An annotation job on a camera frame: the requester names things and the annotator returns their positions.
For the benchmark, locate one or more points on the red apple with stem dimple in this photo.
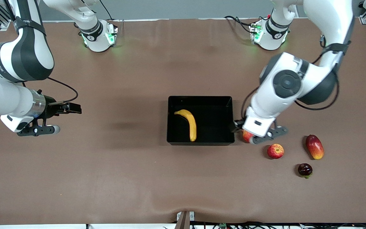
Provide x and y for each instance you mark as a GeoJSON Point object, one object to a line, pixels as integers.
{"type": "Point", "coordinates": [275, 151]}

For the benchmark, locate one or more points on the red yellow mango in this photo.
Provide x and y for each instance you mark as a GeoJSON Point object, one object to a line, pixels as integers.
{"type": "Point", "coordinates": [315, 147]}

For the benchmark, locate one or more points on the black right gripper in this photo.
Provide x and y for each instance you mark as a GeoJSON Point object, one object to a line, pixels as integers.
{"type": "Point", "coordinates": [51, 109]}

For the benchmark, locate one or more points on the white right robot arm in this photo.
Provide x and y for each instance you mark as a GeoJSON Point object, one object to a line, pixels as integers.
{"type": "Point", "coordinates": [5, 63]}

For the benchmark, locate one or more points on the brown table mat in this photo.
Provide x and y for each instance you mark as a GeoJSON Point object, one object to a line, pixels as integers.
{"type": "Point", "coordinates": [106, 159]}

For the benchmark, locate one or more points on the black rectangular plastic box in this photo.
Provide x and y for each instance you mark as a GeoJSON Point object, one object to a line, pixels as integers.
{"type": "Point", "coordinates": [214, 127]}

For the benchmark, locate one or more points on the pinkish red round fruit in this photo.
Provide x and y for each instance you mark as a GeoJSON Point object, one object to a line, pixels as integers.
{"type": "Point", "coordinates": [247, 136]}

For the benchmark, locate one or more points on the metal table clamp bracket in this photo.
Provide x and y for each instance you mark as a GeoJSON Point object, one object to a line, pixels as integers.
{"type": "Point", "coordinates": [185, 218]}

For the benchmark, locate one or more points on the yellow banana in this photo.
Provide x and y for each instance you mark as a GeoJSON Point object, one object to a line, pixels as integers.
{"type": "Point", "coordinates": [192, 124]}

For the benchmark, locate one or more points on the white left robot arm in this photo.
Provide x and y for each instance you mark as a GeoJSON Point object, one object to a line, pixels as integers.
{"type": "Point", "coordinates": [284, 86]}

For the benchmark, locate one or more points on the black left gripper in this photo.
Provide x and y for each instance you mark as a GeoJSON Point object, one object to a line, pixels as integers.
{"type": "Point", "coordinates": [237, 124]}

